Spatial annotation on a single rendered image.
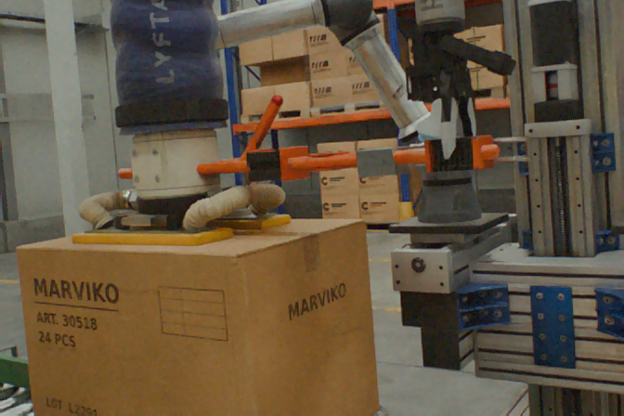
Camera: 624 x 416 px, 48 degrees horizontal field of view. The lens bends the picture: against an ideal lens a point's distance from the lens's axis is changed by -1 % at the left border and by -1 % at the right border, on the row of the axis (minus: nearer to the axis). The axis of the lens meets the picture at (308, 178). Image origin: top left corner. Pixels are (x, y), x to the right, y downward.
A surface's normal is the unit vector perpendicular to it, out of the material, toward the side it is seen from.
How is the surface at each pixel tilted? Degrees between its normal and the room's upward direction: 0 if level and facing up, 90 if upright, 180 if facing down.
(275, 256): 90
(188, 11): 69
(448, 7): 90
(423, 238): 90
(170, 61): 73
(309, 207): 90
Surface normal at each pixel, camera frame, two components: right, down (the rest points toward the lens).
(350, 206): -0.48, 0.07
